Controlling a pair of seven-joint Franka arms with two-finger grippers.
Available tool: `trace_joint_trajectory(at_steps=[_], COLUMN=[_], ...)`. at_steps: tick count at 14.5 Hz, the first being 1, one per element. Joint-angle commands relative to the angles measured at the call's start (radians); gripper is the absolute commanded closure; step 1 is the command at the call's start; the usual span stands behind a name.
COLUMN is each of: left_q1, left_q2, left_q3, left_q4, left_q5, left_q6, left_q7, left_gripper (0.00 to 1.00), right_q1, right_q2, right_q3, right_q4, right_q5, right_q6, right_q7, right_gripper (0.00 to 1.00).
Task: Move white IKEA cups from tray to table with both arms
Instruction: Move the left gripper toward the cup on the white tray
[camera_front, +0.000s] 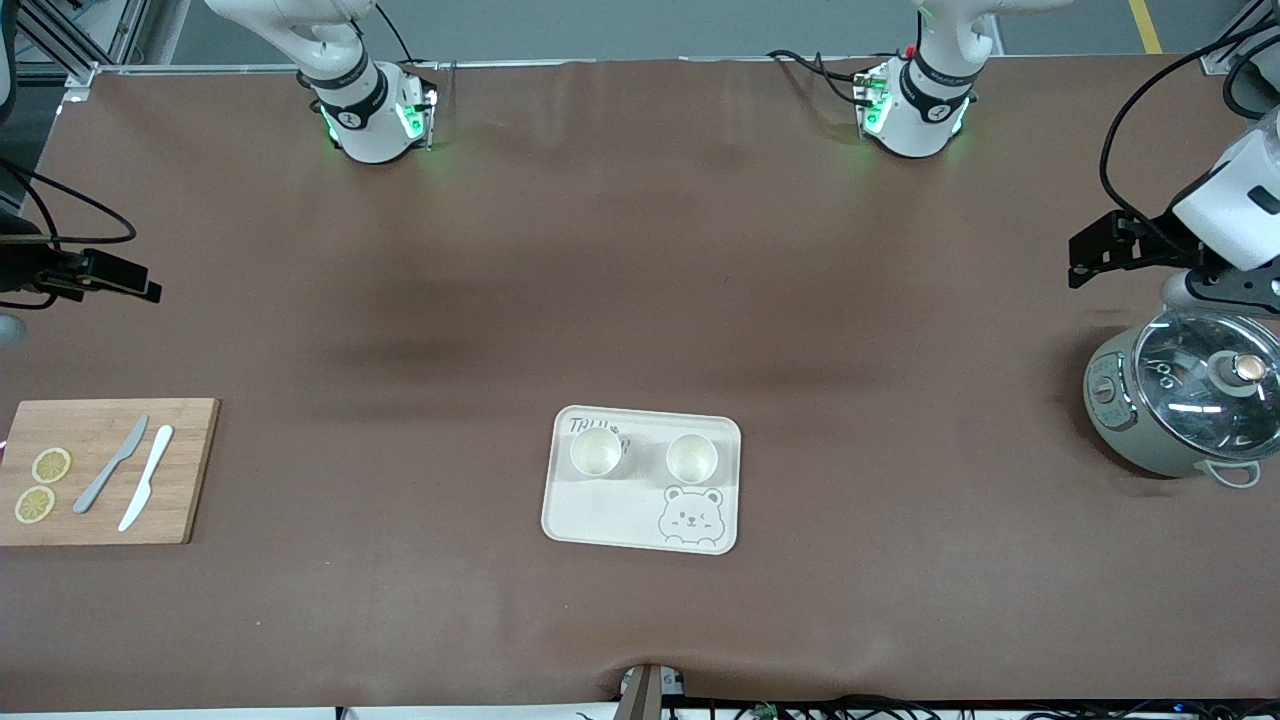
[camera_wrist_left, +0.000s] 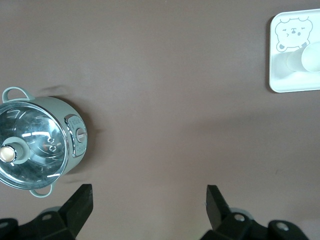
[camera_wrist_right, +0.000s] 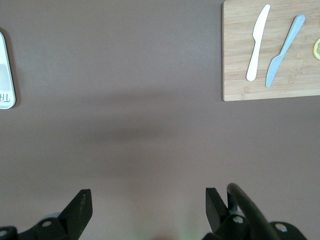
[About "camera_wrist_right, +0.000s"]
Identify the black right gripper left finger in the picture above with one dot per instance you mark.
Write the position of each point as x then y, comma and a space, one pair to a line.
72, 215

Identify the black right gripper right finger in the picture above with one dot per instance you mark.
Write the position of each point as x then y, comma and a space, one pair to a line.
216, 212

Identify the brown table cover mat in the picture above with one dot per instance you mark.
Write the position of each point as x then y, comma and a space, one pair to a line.
125, 75

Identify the cream tray with bear print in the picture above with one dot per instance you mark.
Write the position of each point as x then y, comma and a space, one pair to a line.
6, 75

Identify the bamboo cutting board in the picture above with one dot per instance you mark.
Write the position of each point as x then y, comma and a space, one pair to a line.
237, 50

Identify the grey plastic knife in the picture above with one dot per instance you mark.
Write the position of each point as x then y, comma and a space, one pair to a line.
285, 50

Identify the white plastic knife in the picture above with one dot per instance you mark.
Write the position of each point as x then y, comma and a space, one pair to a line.
258, 37

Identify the dried lemon slice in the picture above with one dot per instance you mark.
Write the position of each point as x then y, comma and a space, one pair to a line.
317, 48

